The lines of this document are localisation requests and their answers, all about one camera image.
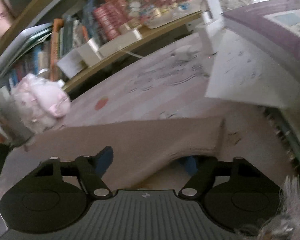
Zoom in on white paper sheet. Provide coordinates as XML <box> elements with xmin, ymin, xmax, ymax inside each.
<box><xmin>205</xmin><ymin>30</ymin><xmax>300</xmax><ymax>108</ymax></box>

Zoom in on row of shelved books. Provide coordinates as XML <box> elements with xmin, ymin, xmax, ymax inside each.
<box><xmin>0</xmin><ymin>0</ymin><xmax>128</xmax><ymax>88</ymax></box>

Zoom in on stack of books and magazines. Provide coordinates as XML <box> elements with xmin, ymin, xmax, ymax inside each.
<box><xmin>222</xmin><ymin>0</ymin><xmax>300</xmax><ymax>181</ymax></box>

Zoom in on purple and brown knit sweater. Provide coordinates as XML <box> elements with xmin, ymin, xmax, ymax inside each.
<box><xmin>0</xmin><ymin>116</ymin><xmax>225</xmax><ymax>196</ymax></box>

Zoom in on small white storage boxes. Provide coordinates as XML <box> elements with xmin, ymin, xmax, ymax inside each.
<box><xmin>57</xmin><ymin>29</ymin><xmax>142</xmax><ymax>79</ymax></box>

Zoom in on pink plush bunny toy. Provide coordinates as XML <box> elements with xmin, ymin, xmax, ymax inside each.
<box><xmin>11</xmin><ymin>74</ymin><xmax>71</xmax><ymax>134</ymax></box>

